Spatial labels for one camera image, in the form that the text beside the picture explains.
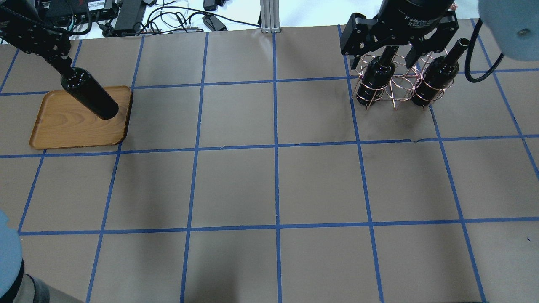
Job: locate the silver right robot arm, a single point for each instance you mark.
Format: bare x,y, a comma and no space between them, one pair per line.
514,26

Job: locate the black power adapter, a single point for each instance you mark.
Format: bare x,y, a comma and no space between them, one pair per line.
130,16

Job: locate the aluminium frame post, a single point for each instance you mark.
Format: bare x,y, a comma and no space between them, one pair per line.
270,16

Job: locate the dark glass wine bottle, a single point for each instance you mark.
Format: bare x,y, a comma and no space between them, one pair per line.
82,86

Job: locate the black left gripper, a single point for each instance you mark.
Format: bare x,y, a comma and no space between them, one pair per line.
37,38

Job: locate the copper wire bottle basket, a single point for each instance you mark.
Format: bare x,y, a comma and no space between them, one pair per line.
403,82

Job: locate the wooden tray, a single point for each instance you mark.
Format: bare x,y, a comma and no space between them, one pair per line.
63,122

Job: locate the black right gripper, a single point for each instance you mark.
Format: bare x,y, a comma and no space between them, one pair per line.
414,14

